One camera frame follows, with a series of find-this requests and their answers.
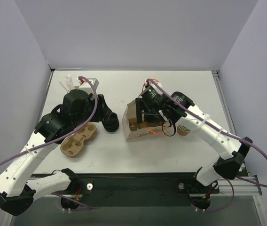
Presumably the printed paper takeout bag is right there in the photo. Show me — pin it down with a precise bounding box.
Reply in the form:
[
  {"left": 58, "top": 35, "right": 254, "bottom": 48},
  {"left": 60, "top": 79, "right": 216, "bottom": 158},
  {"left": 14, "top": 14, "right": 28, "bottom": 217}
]
[{"left": 122, "top": 99, "right": 173, "bottom": 142}]

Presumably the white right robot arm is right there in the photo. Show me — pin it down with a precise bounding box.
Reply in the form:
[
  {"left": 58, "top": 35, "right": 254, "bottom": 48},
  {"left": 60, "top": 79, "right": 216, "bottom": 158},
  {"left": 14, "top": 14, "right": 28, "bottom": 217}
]
[{"left": 135, "top": 86, "right": 250, "bottom": 192}]

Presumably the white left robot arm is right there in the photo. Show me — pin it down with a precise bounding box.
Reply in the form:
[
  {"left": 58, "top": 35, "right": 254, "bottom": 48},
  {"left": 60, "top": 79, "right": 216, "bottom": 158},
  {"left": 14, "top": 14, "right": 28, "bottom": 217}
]
[{"left": 0, "top": 89, "right": 118, "bottom": 216}]

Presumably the stack of black lids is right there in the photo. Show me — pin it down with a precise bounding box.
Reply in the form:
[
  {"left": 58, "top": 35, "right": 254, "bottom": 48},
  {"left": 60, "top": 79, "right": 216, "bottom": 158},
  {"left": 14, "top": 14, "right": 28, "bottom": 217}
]
[{"left": 102, "top": 113, "right": 119, "bottom": 132}]

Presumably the stack of brown paper cups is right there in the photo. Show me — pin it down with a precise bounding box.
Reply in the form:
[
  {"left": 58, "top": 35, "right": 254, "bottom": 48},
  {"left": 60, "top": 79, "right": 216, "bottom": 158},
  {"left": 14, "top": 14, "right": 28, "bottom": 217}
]
[{"left": 177, "top": 125, "right": 191, "bottom": 136}]

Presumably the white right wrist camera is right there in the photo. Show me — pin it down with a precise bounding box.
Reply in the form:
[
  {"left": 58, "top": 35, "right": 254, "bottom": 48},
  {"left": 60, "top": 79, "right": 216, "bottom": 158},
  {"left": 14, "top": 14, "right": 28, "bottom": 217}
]
[{"left": 144, "top": 79, "right": 163, "bottom": 88}]

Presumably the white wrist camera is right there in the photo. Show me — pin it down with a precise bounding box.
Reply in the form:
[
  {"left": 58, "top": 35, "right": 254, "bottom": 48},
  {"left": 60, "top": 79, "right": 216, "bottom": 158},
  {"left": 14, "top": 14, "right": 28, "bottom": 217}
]
[
  {"left": 144, "top": 79, "right": 163, "bottom": 88},
  {"left": 77, "top": 78, "right": 99, "bottom": 94}
]

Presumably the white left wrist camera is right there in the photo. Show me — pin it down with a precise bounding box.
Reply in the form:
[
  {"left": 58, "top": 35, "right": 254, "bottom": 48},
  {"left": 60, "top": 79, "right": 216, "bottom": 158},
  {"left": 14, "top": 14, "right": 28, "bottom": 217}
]
[{"left": 77, "top": 78, "right": 99, "bottom": 94}]

